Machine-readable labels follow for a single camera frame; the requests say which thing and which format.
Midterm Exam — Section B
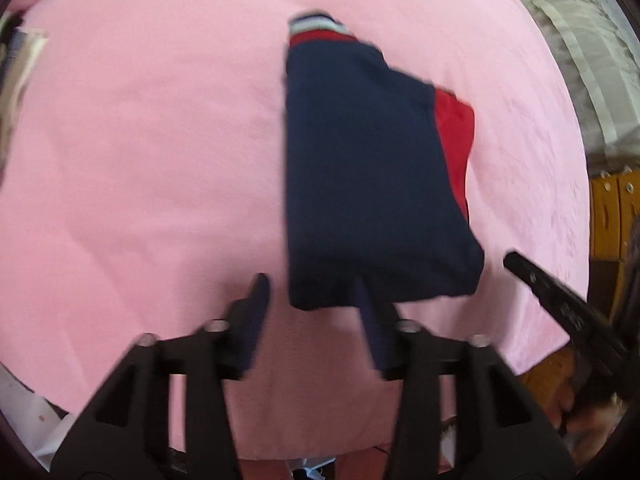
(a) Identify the pink blanket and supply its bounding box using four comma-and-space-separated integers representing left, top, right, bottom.
0, 0, 591, 463

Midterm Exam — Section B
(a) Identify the grey patterned curtain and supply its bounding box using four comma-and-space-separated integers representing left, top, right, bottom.
492, 0, 640, 153

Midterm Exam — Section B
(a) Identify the white dotted bag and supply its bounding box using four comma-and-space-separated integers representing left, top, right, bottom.
0, 365, 71, 461

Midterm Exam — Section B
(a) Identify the person's right hand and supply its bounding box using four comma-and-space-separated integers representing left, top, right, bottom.
542, 350, 632, 463

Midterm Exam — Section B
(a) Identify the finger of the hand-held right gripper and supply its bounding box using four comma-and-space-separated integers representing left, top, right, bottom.
502, 250, 593, 333

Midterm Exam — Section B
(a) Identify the navy and red varsity jacket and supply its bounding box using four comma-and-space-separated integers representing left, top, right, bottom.
281, 9, 486, 312

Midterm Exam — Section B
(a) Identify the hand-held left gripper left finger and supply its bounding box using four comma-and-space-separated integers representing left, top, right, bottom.
50, 272, 273, 480

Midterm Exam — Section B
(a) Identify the yellow wooden cabinet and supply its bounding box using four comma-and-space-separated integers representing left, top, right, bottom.
589, 169, 640, 262

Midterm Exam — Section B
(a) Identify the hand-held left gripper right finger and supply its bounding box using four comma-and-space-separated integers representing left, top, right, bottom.
352, 276, 576, 480

